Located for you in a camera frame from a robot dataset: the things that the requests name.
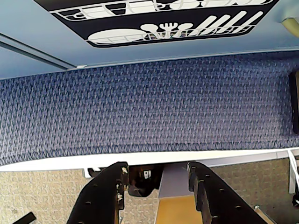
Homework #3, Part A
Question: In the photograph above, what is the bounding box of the gold dishwasher door handle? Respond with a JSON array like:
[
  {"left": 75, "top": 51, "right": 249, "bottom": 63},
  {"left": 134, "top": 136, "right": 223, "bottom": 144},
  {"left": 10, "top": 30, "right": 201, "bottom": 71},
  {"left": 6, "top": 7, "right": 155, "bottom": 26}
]
[{"left": 281, "top": 16, "right": 299, "bottom": 38}]

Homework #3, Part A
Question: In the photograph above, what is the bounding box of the gray yellow desk leg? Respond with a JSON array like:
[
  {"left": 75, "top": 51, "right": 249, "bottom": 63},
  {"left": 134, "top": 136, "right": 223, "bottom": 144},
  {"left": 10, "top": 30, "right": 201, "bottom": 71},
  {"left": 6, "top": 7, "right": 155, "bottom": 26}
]
[{"left": 155, "top": 163, "right": 197, "bottom": 224}]

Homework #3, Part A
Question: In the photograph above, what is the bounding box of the blue dishwasher door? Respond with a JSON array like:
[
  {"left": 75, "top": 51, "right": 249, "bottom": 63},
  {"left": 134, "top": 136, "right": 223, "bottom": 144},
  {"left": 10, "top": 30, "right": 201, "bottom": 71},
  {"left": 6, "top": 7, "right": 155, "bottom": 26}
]
[{"left": 0, "top": 0, "right": 299, "bottom": 70}]

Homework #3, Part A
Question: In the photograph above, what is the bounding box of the white cable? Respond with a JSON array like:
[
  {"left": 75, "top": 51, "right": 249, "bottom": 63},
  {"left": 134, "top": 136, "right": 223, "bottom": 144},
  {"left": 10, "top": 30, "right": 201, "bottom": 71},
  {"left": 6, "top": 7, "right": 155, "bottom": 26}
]
[{"left": 287, "top": 149, "right": 299, "bottom": 194}]

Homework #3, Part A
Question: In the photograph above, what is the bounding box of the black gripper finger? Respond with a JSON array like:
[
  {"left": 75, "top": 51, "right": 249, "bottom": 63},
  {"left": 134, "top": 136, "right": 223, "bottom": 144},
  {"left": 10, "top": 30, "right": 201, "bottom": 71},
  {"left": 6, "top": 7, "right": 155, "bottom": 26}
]
[
  {"left": 188, "top": 161, "right": 270, "bottom": 224},
  {"left": 67, "top": 161, "right": 130, "bottom": 224}
]

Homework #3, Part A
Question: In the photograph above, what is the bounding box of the gray desk frame beam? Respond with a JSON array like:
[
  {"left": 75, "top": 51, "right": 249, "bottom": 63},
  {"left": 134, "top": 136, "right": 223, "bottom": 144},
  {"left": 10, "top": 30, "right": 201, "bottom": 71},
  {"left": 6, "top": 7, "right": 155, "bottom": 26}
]
[{"left": 128, "top": 151, "right": 289, "bottom": 168}]

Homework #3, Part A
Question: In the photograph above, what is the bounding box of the black dishwasher rack sticker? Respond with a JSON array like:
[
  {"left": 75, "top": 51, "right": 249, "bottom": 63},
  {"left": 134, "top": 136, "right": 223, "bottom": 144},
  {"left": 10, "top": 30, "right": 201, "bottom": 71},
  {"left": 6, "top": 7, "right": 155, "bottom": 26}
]
[{"left": 32, "top": 0, "right": 280, "bottom": 49}]

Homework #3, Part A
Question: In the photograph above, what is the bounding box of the tan board black edged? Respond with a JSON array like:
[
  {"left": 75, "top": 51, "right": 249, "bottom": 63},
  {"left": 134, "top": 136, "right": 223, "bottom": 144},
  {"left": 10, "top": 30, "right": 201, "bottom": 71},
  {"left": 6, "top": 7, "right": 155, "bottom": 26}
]
[{"left": 288, "top": 71, "right": 299, "bottom": 133}]

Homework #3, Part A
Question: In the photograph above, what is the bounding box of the black plastic bracket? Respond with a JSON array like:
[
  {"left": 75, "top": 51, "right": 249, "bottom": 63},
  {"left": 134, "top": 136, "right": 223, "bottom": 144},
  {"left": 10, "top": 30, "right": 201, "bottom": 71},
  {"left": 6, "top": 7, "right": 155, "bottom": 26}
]
[{"left": 127, "top": 165, "right": 163, "bottom": 198}]

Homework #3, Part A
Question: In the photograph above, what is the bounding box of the blue toy kitchen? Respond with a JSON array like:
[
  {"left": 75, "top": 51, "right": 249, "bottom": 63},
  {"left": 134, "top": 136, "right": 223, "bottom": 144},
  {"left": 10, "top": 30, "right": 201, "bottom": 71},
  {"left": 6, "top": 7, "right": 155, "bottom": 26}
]
[{"left": 0, "top": 0, "right": 299, "bottom": 79}]

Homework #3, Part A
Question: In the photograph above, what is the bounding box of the black flat bar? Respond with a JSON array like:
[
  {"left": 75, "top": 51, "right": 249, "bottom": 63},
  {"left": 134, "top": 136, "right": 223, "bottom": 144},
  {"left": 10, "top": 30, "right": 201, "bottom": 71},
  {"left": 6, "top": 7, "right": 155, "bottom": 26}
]
[{"left": 11, "top": 211, "right": 36, "bottom": 224}]

